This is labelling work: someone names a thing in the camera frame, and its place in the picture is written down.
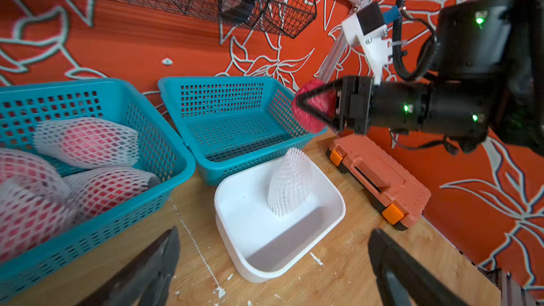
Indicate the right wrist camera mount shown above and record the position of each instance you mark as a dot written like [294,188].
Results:
[368,28]

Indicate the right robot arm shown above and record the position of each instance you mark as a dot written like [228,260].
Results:
[480,70]

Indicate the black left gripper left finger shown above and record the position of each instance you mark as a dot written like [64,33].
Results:
[146,279]

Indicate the netted apple front right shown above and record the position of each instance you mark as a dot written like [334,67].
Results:
[96,191]

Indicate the netted apple middle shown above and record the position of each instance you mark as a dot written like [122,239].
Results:
[33,174]

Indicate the netted apple back right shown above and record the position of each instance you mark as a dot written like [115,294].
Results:
[88,143]

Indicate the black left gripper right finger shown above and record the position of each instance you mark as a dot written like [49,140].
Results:
[402,280]

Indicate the orange tool case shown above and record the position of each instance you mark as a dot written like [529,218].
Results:
[395,193]

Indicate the netted apple front left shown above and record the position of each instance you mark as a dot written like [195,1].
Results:
[28,220]

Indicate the white plastic tub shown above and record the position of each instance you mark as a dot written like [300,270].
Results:
[261,245]

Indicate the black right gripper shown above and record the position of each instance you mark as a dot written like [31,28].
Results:
[354,105]

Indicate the teal basket for bare apples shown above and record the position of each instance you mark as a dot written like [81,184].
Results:
[232,123]

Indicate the netted apple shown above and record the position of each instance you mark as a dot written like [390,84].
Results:
[28,220]
[96,191]
[33,174]
[88,143]

